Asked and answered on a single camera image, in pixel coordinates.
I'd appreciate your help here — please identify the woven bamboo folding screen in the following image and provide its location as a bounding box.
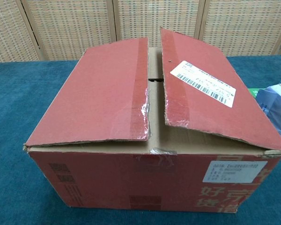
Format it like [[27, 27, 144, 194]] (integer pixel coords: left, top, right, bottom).
[[0, 0, 281, 64]]

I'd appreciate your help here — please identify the green white packet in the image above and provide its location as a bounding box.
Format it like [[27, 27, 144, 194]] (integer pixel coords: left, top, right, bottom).
[[249, 87, 266, 99]]

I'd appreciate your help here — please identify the red cardboard shipping box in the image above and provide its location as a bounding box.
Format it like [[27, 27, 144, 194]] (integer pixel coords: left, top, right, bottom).
[[22, 27, 281, 214]]

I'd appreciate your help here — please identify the white blue tissue pack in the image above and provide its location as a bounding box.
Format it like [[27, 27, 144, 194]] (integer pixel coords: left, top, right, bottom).
[[257, 82, 281, 139]]

